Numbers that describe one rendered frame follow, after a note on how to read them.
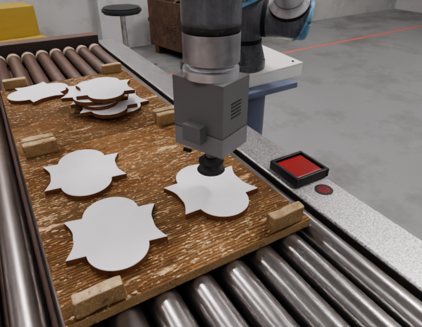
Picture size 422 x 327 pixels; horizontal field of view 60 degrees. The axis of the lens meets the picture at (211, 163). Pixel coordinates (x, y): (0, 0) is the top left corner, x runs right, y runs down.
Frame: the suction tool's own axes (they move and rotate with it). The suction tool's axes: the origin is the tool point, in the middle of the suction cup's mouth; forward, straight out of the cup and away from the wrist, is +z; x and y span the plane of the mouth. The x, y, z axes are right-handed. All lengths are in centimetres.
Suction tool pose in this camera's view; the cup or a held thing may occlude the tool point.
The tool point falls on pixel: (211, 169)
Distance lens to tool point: 56.6
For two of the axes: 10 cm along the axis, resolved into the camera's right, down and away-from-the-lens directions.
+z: 0.0, 8.5, 5.3
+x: 5.9, -4.3, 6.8
